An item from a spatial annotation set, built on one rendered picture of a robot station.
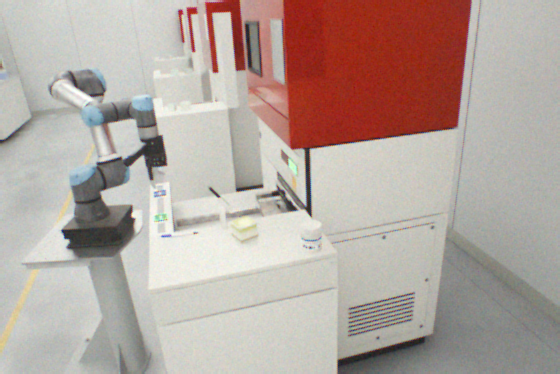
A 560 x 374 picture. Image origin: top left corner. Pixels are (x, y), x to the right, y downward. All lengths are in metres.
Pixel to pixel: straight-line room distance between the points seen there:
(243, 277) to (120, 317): 1.03
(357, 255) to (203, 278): 0.82
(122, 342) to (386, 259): 1.39
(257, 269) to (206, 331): 0.28
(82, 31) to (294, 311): 8.68
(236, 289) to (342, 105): 0.78
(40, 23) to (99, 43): 1.11
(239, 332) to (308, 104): 0.85
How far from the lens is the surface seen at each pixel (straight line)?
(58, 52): 9.79
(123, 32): 9.60
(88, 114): 1.63
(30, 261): 2.04
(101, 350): 2.57
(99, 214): 2.01
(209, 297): 1.39
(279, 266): 1.38
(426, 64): 1.77
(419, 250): 2.09
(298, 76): 1.55
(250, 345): 1.55
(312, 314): 1.54
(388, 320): 2.25
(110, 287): 2.17
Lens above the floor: 1.73
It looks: 24 degrees down
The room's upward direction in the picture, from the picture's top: 4 degrees counter-clockwise
